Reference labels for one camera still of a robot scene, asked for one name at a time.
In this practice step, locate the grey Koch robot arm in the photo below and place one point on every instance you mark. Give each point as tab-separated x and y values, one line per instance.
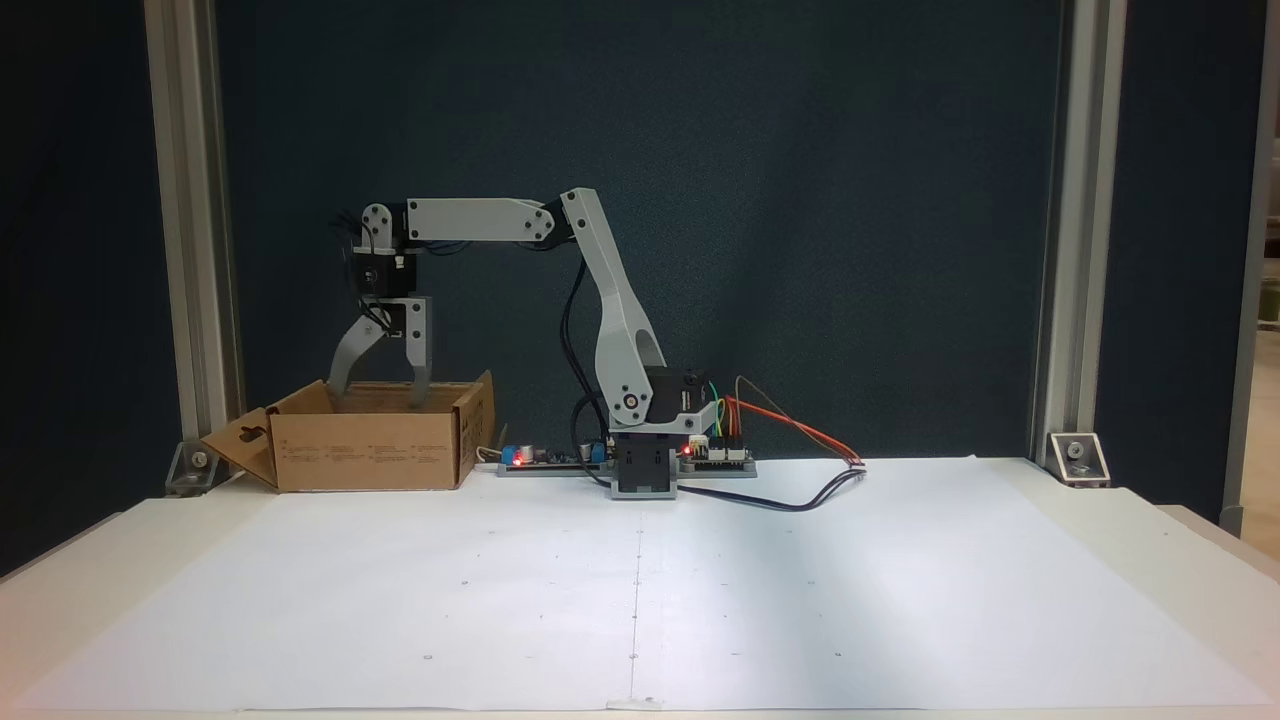
470	220

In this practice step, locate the aluminium frame post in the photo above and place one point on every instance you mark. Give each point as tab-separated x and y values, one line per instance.
1080	220
190	220

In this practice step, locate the brown cardboard box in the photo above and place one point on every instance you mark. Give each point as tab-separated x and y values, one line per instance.
370	450

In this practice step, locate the metal corner bracket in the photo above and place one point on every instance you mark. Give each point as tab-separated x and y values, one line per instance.
200	465
1078	458

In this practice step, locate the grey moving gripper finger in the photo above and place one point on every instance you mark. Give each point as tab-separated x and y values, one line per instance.
345	365

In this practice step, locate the circuit board with jumper pins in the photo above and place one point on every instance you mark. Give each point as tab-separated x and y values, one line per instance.
718	458

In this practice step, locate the circuit board with blue parts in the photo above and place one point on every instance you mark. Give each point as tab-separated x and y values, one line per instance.
555	458

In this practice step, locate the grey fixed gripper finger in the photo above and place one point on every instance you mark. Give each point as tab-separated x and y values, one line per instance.
420	365

